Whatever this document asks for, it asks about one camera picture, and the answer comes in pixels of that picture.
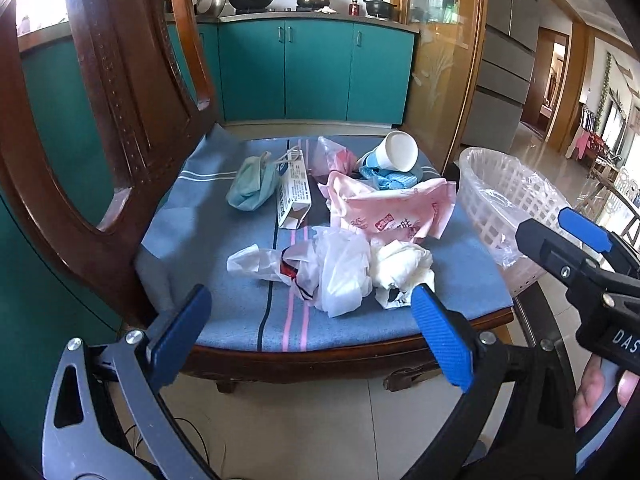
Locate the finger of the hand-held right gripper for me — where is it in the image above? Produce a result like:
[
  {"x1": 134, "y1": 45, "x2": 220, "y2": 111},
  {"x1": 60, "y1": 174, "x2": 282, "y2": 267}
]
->
[
  {"x1": 515, "y1": 219, "x2": 640, "y2": 311},
  {"x1": 557, "y1": 206, "x2": 640, "y2": 278}
]

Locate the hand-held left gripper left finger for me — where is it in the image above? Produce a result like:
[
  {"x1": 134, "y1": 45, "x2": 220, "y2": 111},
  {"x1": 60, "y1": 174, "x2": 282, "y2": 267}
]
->
[{"x1": 41, "y1": 284, "x2": 221, "y2": 480}]

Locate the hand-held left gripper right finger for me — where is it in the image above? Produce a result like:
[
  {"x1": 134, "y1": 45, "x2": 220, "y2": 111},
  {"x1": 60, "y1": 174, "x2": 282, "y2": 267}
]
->
[{"x1": 400, "y1": 284, "x2": 577, "y2": 480}]

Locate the white lattice plastic basket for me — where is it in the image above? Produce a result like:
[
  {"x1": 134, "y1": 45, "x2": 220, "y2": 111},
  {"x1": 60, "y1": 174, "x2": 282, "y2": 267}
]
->
[{"x1": 457, "y1": 146, "x2": 588, "y2": 296}]

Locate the white tissue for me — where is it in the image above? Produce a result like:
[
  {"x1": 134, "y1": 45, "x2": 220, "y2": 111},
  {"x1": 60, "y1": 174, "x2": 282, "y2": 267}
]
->
[{"x1": 370, "y1": 240, "x2": 435, "y2": 311}]

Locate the white plastic bag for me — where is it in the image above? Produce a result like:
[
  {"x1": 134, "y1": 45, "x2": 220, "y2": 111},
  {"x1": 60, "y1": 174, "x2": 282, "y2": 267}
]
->
[{"x1": 226, "y1": 226, "x2": 375, "y2": 319}]

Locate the pink plastic package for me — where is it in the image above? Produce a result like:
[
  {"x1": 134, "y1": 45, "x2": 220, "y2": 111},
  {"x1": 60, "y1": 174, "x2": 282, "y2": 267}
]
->
[{"x1": 318, "y1": 171, "x2": 457, "y2": 243}]

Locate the grey-green plastic bag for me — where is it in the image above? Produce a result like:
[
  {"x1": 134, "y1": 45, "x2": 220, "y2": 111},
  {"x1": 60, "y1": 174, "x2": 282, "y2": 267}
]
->
[{"x1": 226, "y1": 151, "x2": 282, "y2": 211}]

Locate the blue wipe cloth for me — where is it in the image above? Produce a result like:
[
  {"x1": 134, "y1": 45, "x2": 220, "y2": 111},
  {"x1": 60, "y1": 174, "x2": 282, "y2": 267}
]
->
[{"x1": 357, "y1": 162, "x2": 423, "y2": 192}]

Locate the white drink carton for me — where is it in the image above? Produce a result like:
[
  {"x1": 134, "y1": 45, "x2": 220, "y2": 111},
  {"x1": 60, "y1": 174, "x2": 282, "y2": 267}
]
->
[{"x1": 272, "y1": 145, "x2": 313, "y2": 230}]

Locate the white paper cup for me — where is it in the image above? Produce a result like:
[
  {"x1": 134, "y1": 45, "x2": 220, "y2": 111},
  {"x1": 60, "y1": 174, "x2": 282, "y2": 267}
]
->
[{"x1": 356, "y1": 130, "x2": 420, "y2": 173}]

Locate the pink clear plastic bag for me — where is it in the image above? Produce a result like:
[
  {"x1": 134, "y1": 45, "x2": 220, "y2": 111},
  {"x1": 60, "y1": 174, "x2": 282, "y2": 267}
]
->
[{"x1": 309, "y1": 136, "x2": 358, "y2": 178}]

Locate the person's right hand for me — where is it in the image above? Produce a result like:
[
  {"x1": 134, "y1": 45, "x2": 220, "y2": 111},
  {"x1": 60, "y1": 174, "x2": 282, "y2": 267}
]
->
[{"x1": 572, "y1": 355, "x2": 640, "y2": 431}]

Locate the blue striped seat cushion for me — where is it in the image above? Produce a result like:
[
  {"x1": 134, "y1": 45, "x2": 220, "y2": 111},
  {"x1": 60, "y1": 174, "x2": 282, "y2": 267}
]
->
[{"x1": 134, "y1": 125, "x2": 515, "y2": 353}]

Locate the pink garment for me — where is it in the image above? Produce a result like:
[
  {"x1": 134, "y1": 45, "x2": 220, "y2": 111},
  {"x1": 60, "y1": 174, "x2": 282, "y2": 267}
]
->
[{"x1": 567, "y1": 130, "x2": 594, "y2": 161}]

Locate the brown wooden door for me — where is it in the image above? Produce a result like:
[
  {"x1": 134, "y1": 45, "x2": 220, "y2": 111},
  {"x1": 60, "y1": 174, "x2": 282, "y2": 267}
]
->
[{"x1": 520, "y1": 27, "x2": 571, "y2": 138}]

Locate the grey refrigerator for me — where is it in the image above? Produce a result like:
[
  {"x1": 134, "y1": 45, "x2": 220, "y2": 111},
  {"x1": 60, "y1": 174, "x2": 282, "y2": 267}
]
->
[{"x1": 460, "y1": 0, "x2": 543, "y2": 147}]

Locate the wooden framed glass door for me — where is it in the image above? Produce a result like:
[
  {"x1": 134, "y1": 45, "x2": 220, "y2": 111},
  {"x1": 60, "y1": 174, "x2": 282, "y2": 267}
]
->
[{"x1": 390, "y1": 0, "x2": 488, "y2": 171}]

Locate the carved wooden chair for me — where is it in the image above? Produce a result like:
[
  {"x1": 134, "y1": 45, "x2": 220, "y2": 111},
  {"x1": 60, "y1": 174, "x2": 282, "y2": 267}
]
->
[{"x1": 0, "y1": 0, "x2": 516, "y2": 393}]

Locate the black casserole pot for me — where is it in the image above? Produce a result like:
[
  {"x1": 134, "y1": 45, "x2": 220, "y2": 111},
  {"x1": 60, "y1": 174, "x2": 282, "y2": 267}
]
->
[{"x1": 362, "y1": 0, "x2": 399, "y2": 20}]

